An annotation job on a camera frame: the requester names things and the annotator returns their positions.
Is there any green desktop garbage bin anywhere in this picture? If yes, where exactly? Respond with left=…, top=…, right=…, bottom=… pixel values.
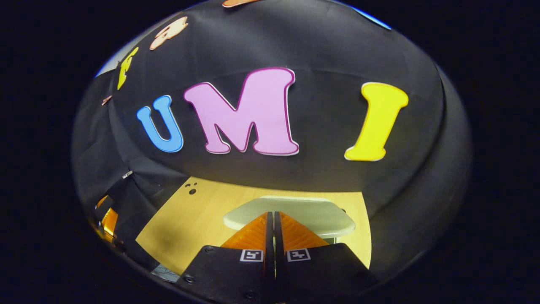
left=223, top=195, right=356, bottom=245

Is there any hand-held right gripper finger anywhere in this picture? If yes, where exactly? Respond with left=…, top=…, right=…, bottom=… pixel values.
left=274, top=211, right=378, bottom=304
left=177, top=211, right=275, bottom=304

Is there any black backdrop cloth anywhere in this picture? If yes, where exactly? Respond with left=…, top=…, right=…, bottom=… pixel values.
left=72, top=0, right=472, bottom=288

